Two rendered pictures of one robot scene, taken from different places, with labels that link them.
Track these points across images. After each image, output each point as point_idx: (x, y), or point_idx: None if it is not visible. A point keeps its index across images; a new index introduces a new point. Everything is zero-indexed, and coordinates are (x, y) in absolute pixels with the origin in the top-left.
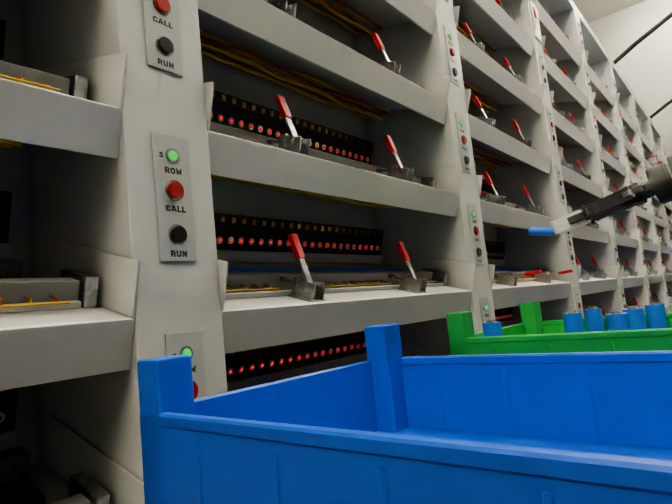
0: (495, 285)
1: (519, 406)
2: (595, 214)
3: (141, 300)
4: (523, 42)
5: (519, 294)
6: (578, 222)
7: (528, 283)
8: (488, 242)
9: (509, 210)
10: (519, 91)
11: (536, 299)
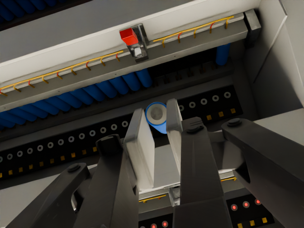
0: (187, 18)
1: None
2: (259, 126)
3: None
4: None
5: (113, 12)
6: (181, 125)
7: (25, 68)
8: (23, 171)
9: (156, 180)
10: None
11: (8, 34)
